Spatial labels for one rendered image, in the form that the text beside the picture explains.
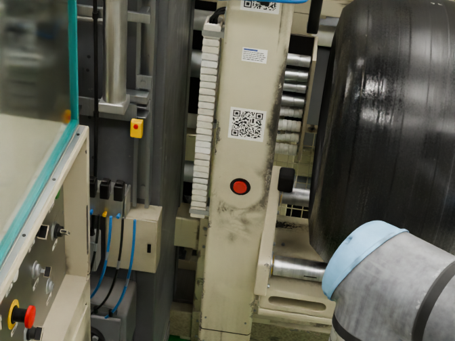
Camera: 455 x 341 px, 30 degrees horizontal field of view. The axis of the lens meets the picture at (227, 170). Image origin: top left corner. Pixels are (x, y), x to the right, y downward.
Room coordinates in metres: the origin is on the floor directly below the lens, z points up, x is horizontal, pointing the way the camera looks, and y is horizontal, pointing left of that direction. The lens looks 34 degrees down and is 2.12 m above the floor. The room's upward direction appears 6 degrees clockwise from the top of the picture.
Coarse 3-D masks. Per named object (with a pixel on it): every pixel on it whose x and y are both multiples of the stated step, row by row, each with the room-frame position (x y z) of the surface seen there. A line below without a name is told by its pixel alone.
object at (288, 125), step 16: (288, 48) 2.06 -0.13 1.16; (304, 48) 2.06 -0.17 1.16; (288, 64) 1.94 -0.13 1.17; (304, 64) 1.93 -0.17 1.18; (288, 80) 1.95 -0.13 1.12; (304, 80) 1.92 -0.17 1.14; (288, 96) 1.93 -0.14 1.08; (304, 96) 2.06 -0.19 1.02; (288, 112) 1.94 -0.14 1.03; (304, 112) 1.93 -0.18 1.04; (288, 128) 1.92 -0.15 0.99; (304, 128) 1.92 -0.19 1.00
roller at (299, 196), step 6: (294, 192) 1.74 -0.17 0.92; (300, 192) 1.74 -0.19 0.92; (306, 192) 1.74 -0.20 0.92; (282, 198) 1.73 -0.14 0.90; (288, 198) 1.73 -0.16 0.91; (294, 198) 1.73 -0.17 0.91; (300, 198) 1.73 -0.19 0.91; (306, 198) 1.73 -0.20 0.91; (294, 204) 1.73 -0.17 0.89; (300, 204) 1.73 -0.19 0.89; (306, 204) 1.73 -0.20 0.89
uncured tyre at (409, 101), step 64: (384, 0) 1.61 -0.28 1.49; (448, 0) 1.69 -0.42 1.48; (384, 64) 1.43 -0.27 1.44; (448, 64) 1.44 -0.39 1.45; (320, 128) 1.79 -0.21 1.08; (384, 128) 1.35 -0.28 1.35; (448, 128) 1.35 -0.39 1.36; (320, 192) 1.37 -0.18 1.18; (384, 192) 1.31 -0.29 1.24; (448, 192) 1.30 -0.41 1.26; (320, 256) 1.43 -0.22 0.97
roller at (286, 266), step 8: (280, 256) 1.48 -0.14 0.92; (280, 264) 1.46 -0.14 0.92; (288, 264) 1.46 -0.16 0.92; (296, 264) 1.46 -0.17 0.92; (304, 264) 1.46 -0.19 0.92; (312, 264) 1.46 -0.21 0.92; (320, 264) 1.47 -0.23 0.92; (280, 272) 1.45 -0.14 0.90; (288, 272) 1.45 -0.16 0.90; (296, 272) 1.45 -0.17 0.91; (304, 272) 1.45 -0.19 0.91; (312, 272) 1.45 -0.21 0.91; (320, 272) 1.45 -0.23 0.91; (312, 280) 1.45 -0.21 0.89; (320, 280) 1.45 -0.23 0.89
